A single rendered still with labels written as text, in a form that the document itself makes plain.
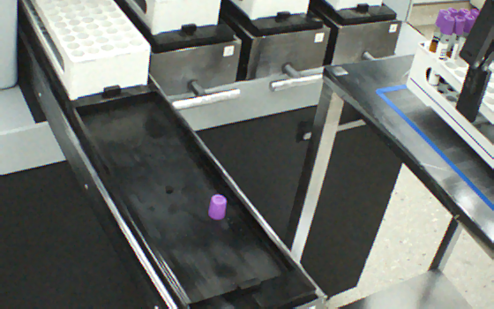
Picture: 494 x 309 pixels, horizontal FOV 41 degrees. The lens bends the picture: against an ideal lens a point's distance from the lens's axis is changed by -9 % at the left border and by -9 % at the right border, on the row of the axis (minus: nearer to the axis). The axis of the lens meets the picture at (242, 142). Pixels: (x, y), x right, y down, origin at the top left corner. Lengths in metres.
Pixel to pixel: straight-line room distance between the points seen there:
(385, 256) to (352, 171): 0.62
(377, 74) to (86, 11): 0.39
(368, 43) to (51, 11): 0.51
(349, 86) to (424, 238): 1.13
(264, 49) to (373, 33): 0.21
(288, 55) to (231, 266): 0.46
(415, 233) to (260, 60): 1.08
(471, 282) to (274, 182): 0.88
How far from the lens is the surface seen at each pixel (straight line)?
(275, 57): 1.03
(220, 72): 0.99
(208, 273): 0.64
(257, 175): 1.16
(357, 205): 1.39
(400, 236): 1.96
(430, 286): 1.45
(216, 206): 0.68
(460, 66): 0.86
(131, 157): 0.75
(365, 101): 0.88
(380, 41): 1.15
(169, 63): 0.94
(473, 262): 1.98
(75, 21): 0.88
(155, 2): 0.93
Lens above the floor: 1.28
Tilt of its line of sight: 37 degrees down
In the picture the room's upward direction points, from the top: 10 degrees clockwise
